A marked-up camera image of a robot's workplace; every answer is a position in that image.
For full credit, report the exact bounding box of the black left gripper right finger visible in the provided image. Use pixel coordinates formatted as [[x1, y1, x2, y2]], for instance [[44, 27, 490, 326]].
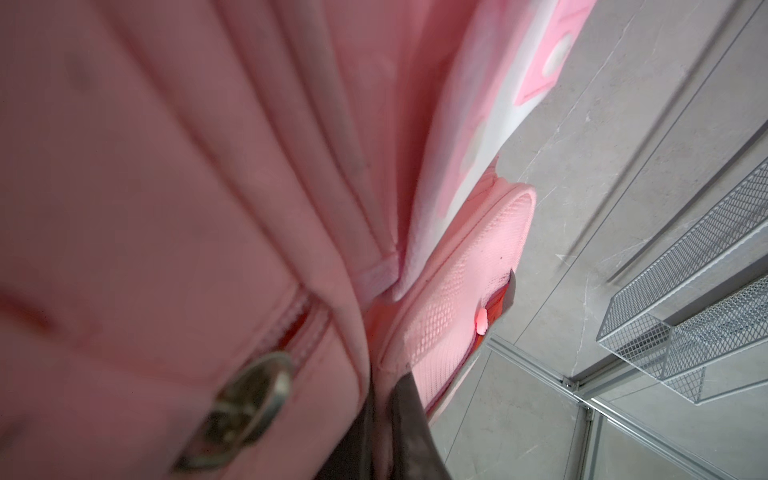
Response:
[[389, 372, 451, 480]]

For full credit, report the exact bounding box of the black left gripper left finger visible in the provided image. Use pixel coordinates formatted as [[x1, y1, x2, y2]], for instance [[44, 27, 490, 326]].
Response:
[[315, 386, 375, 480]]

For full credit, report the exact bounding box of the pink student backpack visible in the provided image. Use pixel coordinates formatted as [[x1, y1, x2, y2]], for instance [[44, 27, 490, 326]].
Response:
[[1, 1, 594, 479]]

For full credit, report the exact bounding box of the white wire mesh basket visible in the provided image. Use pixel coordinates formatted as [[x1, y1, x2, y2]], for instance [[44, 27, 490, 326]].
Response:
[[596, 162, 767, 405]]

